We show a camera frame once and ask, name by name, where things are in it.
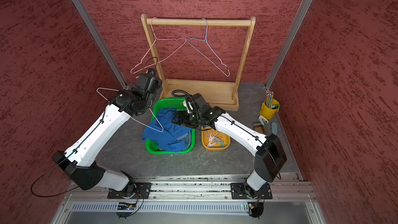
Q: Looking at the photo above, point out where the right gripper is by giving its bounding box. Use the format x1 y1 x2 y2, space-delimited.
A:
171 109 203 128

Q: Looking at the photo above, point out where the royal blue tank top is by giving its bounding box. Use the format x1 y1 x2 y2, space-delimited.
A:
142 108 192 152

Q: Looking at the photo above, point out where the white wire hanger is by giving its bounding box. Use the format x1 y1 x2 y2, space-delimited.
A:
96 86 164 133

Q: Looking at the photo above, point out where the white clothespin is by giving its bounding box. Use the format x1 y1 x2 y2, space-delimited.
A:
207 141 220 147

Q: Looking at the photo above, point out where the pink wire hanger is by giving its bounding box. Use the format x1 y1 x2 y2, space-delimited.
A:
130 13 187 74

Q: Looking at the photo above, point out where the blue wire hanger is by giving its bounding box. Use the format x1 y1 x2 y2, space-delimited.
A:
185 18 231 78

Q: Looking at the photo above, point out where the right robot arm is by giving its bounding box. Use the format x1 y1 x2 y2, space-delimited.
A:
172 90 287 199

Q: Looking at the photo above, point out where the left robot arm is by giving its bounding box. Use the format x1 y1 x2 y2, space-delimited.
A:
53 68 162 198

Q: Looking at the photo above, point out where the green plastic basket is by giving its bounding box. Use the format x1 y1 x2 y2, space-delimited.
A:
145 98 195 155

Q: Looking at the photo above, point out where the wooden clothes rack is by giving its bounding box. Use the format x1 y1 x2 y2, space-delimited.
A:
152 17 256 111

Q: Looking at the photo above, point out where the yellow plastic tray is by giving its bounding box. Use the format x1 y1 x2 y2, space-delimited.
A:
201 127 231 151

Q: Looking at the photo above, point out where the brown wooden brush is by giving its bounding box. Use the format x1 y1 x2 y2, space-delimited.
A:
253 122 266 134

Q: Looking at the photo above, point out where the yellow pencil cup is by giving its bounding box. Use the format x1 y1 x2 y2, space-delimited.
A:
260 90 281 120

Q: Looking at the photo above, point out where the grey-blue spatula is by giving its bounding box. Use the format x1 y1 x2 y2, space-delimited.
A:
271 122 278 135

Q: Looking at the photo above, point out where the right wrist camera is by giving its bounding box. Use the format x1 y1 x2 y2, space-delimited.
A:
183 100 194 112

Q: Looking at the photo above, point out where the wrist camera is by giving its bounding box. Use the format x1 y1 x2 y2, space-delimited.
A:
183 100 194 112
134 68 162 100

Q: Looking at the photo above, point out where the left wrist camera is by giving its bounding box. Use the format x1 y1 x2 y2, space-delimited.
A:
134 68 162 100

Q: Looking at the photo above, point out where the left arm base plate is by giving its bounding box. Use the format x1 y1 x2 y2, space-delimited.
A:
107 183 152 200

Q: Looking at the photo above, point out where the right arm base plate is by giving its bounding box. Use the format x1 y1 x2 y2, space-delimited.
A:
230 183 273 200

